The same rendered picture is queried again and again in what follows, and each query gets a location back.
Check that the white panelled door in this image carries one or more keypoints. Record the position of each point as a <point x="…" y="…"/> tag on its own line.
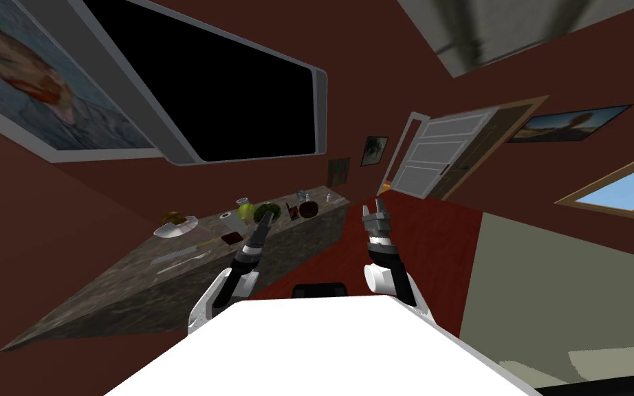
<point x="432" y="159"/>

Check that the white paper towel roll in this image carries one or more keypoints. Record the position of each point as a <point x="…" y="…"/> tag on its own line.
<point x="233" y="221"/>

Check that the wooden framed window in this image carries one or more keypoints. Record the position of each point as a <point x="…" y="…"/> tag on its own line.
<point x="628" y="192"/>

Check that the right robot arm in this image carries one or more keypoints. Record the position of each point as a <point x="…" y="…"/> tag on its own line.
<point x="387" y="275"/>

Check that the large black screen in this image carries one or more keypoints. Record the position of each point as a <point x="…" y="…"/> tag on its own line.
<point x="212" y="82"/>

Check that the wide landscape wall picture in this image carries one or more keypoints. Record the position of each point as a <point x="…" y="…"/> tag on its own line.
<point x="570" y="124"/>

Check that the dark red square box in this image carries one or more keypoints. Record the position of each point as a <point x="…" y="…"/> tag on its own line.
<point x="233" y="237"/>

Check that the large framed portrait painting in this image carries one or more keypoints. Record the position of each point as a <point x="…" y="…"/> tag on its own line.
<point x="25" y="82"/>

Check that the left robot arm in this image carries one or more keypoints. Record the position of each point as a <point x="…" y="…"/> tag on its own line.
<point x="228" y="290"/>

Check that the yellow-green apple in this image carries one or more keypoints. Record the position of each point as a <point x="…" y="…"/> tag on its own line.
<point x="246" y="210"/>

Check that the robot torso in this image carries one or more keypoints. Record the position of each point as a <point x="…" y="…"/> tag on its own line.
<point x="317" y="352"/>

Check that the small green framed picture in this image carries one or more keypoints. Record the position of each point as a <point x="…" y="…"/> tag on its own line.
<point x="338" y="171"/>

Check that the small clear bottle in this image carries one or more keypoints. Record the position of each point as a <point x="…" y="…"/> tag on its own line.
<point x="301" y="195"/>

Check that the white bowl with bread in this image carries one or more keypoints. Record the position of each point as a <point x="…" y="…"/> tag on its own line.
<point x="175" y="226"/>

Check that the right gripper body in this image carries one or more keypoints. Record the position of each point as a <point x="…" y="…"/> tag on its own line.
<point x="377" y="224"/>

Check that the dark red bowl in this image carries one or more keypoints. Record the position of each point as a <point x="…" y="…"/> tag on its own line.
<point x="309" y="209"/>

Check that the clear drinking glass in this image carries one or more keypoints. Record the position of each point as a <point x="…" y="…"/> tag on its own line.
<point x="241" y="201"/>

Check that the small black red box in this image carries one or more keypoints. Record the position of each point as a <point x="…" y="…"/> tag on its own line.
<point x="292" y="212"/>

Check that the small dark framed picture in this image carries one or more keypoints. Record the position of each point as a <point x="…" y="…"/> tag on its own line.
<point x="375" y="150"/>

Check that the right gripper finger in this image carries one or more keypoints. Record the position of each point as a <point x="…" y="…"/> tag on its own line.
<point x="366" y="211"/>
<point x="381" y="207"/>

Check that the grey knife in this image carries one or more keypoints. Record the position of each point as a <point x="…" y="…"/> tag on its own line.
<point x="174" y="255"/>

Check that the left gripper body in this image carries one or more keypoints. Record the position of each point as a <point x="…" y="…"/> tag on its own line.
<point x="258" y="235"/>

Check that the green plate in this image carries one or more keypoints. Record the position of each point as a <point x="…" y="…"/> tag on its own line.
<point x="271" y="209"/>

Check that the grey spoon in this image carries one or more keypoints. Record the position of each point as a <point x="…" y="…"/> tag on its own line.
<point x="182" y="266"/>

